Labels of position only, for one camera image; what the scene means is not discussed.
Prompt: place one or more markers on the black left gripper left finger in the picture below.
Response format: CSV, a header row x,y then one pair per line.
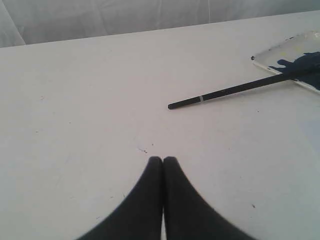
x,y
140,214

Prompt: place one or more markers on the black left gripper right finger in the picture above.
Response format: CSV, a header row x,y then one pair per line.
x,y
187,215

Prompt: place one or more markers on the black paintbrush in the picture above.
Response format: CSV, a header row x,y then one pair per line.
x,y
237,87

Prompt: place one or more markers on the white paint tray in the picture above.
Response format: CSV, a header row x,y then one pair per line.
x,y
296,53

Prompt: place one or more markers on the white curtain backdrop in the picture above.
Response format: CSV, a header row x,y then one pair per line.
x,y
25,22

